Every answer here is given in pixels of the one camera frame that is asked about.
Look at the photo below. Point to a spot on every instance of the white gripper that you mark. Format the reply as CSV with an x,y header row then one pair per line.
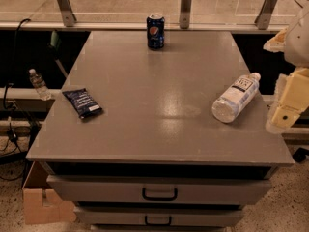
x,y
298,43

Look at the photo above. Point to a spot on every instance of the clear plastic water bottle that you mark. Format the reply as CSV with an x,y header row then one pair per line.
x,y
231,103

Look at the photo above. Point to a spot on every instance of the blue rxbar blueberry wrapper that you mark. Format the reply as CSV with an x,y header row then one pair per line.
x,y
83,103

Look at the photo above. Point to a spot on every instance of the small water bottle on ledge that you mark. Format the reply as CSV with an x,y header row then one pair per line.
x,y
39,85

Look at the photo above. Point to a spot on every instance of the blue pepsi can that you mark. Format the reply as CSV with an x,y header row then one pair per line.
x,y
155,31

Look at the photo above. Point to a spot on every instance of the grey drawer cabinet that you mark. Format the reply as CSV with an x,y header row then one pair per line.
x,y
157,120

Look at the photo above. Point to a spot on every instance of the lower grey drawer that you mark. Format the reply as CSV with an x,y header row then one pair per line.
x,y
157,216

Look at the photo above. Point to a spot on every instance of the grey drawer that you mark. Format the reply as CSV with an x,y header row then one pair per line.
x,y
129,189
157,216

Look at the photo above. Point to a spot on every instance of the upper grey drawer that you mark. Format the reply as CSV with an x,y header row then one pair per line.
x,y
129,189

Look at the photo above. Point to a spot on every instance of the cardboard box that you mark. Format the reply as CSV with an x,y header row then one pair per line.
x,y
41,204

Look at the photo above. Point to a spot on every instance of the right metal bracket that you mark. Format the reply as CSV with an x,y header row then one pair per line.
x,y
263,19

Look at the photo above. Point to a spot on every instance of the metal bracket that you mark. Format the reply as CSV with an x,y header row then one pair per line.
x,y
185,11
67,14
263,19

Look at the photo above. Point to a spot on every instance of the middle metal bracket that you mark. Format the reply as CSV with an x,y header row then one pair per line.
x,y
185,11

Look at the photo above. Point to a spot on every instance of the black upper drawer handle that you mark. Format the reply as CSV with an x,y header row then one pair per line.
x,y
160,195

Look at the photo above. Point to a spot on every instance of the black drawer handle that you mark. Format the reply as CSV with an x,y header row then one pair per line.
x,y
160,195
157,221

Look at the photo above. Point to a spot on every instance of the black lower drawer handle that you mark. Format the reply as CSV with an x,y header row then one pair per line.
x,y
157,221

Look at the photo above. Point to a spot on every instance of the left metal bracket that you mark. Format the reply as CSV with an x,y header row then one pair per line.
x,y
67,14

